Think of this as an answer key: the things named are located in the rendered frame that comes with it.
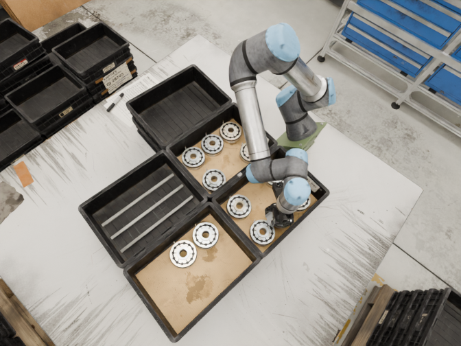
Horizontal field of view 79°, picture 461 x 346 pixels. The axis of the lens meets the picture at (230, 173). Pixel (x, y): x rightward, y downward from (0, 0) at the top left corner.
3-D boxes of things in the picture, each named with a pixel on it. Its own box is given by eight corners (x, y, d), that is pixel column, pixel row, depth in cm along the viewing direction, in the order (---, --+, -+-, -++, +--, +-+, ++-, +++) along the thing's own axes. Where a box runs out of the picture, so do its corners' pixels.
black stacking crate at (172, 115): (194, 80, 149) (193, 64, 139) (231, 116, 141) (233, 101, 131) (131, 119, 136) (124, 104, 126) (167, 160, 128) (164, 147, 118)
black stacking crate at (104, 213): (167, 161, 128) (163, 149, 118) (208, 209, 120) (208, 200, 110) (88, 215, 115) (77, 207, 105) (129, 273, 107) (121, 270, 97)
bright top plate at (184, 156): (195, 143, 128) (195, 143, 127) (209, 158, 125) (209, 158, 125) (177, 156, 125) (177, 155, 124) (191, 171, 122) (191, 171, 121)
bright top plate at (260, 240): (264, 215, 116) (264, 214, 115) (279, 235, 113) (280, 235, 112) (245, 228, 113) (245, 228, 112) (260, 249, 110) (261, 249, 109)
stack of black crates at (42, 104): (79, 96, 220) (58, 62, 190) (103, 118, 213) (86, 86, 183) (33, 127, 206) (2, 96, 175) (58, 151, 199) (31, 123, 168)
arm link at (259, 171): (213, 49, 96) (244, 188, 100) (239, 36, 89) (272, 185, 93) (231, 54, 105) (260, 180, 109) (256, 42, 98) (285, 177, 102)
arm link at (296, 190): (313, 176, 86) (311, 202, 82) (302, 189, 96) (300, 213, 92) (287, 171, 86) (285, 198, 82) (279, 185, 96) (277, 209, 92)
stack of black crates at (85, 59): (119, 68, 235) (101, 20, 194) (144, 88, 228) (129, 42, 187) (79, 96, 220) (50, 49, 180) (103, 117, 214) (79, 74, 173)
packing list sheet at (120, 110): (147, 71, 164) (146, 70, 164) (174, 93, 159) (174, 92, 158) (101, 103, 152) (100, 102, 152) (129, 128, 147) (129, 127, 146)
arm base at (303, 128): (295, 125, 148) (288, 109, 143) (322, 121, 137) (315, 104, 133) (282, 142, 140) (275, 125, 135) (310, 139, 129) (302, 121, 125)
